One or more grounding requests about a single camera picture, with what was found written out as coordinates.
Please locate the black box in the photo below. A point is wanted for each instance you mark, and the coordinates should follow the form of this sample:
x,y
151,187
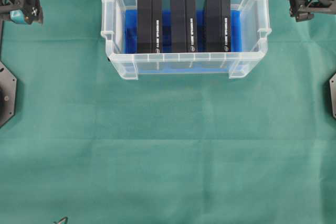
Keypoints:
x,y
149,29
183,26
217,26

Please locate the clear plastic storage case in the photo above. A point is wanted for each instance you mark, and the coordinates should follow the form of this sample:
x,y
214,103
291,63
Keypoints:
x,y
255,28

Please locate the blue foam liner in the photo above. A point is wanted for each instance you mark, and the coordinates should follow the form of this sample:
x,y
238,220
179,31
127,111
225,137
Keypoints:
x,y
130,39

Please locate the green table cloth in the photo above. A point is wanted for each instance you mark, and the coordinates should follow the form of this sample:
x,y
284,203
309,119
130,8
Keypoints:
x,y
166,148

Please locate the small black metal clip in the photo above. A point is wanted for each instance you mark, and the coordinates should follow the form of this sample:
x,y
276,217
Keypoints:
x,y
63,220

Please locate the black aluminium frame rail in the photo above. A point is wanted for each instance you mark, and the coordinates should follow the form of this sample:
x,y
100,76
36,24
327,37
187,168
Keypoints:
x,y
1,34

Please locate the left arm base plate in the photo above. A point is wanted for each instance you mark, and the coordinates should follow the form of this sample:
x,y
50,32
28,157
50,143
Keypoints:
x,y
8,94

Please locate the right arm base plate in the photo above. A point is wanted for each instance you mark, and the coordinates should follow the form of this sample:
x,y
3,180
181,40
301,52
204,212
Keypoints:
x,y
332,83

